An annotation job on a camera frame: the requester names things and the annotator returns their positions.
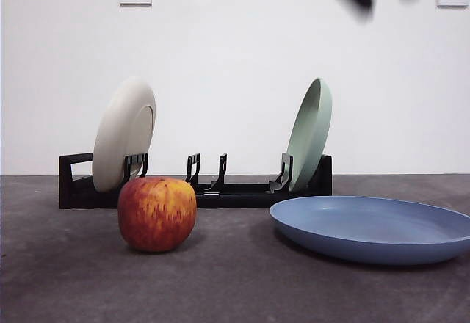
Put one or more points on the blue plate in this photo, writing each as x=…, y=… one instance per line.
x=367, y=231

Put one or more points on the red yellow apple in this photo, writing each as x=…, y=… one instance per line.
x=158, y=213

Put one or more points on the green plate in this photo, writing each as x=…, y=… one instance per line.
x=312, y=136

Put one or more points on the black plate rack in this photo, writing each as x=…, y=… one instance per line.
x=235, y=200

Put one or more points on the white plate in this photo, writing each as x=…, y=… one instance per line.
x=121, y=132

